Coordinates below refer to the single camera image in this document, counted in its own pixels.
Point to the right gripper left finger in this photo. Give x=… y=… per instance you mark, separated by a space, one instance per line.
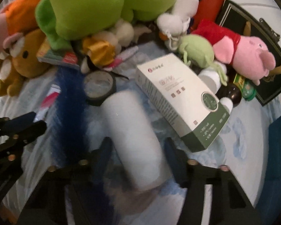
x=73 y=194

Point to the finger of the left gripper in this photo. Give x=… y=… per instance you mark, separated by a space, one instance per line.
x=13 y=147
x=8 y=126

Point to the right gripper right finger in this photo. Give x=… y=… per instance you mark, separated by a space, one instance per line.
x=229 y=204

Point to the white cylinder roll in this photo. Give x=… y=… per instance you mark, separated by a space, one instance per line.
x=136 y=144

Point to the white green carton box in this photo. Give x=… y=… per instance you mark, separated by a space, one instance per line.
x=184 y=100

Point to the small green frog plush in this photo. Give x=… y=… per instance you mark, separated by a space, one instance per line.
x=197 y=49

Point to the dark blue fuzzy item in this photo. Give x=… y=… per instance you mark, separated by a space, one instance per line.
x=70 y=117

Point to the blue plastic storage crate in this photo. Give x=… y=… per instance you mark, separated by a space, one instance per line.
x=269 y=203

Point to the brown bear plush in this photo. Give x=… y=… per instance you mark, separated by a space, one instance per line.
x=21 y=63

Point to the large pink pig plush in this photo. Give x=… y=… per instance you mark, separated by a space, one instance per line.
x=16 y=19

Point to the black tape roll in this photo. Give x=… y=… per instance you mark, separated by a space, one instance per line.
x=98 y=86

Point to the brown glass medicine bottle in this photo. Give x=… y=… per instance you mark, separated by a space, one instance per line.
x=233 y=89

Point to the black framed box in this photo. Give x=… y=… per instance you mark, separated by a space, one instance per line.
x=237 y=19

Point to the large green plush toy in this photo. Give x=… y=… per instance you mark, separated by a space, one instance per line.
x=63 y=21

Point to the red dress pig plush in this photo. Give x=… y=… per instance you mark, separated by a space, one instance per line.
x=238 y=49

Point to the white plush toy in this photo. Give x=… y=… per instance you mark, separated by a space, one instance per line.
x=174 y=23

